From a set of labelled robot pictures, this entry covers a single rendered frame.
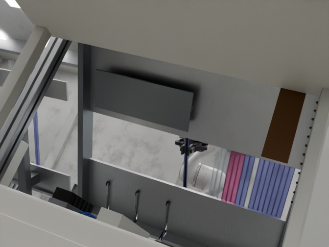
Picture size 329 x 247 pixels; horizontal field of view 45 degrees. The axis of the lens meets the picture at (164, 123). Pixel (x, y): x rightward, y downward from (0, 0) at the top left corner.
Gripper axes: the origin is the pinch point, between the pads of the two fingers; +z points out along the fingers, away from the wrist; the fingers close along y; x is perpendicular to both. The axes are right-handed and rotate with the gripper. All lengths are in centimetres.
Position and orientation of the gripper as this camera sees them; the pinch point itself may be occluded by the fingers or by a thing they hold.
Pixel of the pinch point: (187, 149)
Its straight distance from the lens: 135.5
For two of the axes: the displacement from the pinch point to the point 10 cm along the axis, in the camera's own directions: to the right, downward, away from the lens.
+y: 9.4, 1.7, -3.1
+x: -0.8, 9.6, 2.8
